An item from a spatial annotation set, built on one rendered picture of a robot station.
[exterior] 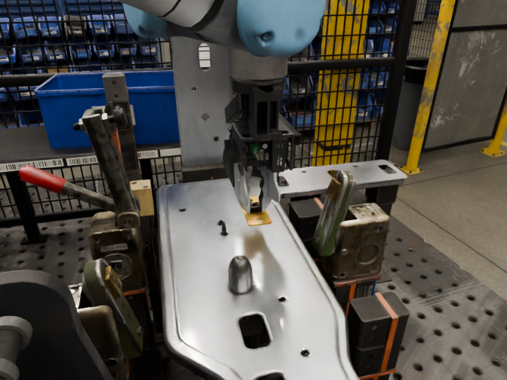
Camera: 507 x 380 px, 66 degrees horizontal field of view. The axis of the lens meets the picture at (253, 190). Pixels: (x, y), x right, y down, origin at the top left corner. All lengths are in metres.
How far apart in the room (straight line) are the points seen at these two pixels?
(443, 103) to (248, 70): 2.90
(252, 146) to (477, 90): 3.15
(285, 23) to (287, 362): 0.34
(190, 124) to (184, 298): 0.41
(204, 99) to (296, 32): 0.53
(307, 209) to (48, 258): 0.74
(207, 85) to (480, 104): 3.05
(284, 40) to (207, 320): 0.34
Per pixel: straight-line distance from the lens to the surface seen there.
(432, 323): 0.99
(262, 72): 0.49
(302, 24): 0.32
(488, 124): 3.84
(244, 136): 0.51
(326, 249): 0.62
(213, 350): 0.47
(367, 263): 0.67
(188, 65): 0.80
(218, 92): 0.82
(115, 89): 0.83
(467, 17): 3.25
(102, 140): 0.54
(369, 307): 0.55
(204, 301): 0.53
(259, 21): 0.29
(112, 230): 0.59
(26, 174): 0.58
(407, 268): 1.11
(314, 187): 0.78
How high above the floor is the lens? 1.37
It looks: 29 degrees down
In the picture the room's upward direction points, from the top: straight up
